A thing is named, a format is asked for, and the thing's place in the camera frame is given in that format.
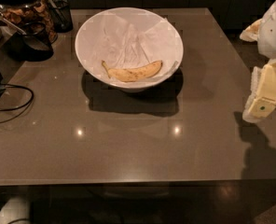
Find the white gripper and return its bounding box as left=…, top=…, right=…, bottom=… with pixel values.
left=240, top=0, right=276, bottom=123

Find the spotted yellow banana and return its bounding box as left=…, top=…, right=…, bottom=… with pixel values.
left=101, top=61, right=162, bottom=82

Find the white bowl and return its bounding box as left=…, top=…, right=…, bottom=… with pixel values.
left=75, top=7, right=175, bottom=92

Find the white paper liner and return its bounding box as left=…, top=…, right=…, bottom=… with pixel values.
left=92, top=10, right=179, bottom=82

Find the black mesh pen cup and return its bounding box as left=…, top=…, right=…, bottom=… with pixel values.
left=48, top=1, right=73, bottom=33

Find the black mug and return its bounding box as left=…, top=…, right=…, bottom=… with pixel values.
left=9, top=22, right=53, bottom=62

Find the glass snack jar black lid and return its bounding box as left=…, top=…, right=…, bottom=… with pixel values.
left=0, top=0, right=57, bottom=43

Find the white object under table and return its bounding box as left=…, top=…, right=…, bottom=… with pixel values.
left=0, top=197, right=31, bottom=224

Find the black cable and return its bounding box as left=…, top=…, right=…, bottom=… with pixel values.
left=0, top=83, right=35, bottom=125

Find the metal spoon handle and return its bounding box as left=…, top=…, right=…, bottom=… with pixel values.
left=0, top=14, right=27, bottom=35

